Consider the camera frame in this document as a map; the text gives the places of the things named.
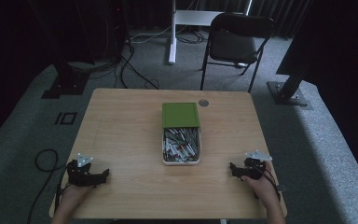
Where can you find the pile of pens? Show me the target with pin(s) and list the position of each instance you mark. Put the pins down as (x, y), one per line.
(181, 144)

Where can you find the black metal stand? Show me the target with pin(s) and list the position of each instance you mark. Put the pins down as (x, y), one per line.
(66, 81)
(290, 88)

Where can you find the person's right hand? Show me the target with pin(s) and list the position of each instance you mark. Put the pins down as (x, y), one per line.
(262, 186)

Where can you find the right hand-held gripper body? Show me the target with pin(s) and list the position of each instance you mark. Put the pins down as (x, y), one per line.
(254, 166)

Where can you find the white desk frame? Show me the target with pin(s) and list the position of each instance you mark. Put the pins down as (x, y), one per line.
(174, 34)

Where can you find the green sliding box lid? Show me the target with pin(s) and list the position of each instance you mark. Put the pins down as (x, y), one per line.
(180, 115)

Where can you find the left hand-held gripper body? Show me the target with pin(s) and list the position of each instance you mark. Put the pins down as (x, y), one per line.
(80, 175)

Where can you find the person's left hand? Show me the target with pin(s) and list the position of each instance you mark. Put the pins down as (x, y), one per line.
(74, 194)

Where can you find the black folding chair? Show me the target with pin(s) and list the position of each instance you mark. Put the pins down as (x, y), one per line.
(233, 43)

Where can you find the grey round table grommet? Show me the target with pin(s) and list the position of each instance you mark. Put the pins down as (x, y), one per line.
(203, 102)

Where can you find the white storage box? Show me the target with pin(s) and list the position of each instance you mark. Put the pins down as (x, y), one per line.
(181, 162)

